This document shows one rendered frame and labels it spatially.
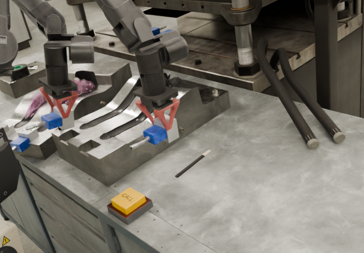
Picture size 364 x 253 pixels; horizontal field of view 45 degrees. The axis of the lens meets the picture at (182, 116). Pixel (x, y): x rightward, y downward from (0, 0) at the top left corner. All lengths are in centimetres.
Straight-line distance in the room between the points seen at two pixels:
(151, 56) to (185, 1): 91
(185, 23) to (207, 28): 15
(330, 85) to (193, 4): 63
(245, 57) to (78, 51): 72
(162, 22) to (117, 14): 103
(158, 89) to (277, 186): 36
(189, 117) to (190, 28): 77
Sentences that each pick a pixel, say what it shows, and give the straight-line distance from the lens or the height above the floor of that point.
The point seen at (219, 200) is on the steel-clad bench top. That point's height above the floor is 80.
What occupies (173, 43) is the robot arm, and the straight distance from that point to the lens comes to 105.
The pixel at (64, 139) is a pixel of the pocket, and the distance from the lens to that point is 134.
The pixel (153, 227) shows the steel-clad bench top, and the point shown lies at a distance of 103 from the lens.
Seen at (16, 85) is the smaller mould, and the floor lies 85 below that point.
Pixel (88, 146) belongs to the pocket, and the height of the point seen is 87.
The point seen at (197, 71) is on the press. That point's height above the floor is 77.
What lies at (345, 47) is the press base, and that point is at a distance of 221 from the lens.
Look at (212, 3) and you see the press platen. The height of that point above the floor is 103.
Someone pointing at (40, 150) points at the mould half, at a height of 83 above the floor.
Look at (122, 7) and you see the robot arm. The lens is 102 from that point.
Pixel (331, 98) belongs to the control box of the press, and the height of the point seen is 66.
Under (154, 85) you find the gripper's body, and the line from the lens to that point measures 103.
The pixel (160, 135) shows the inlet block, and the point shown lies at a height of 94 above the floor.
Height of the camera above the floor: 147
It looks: 28 degrees down
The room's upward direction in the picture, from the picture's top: 11 degrees counter-clockwise
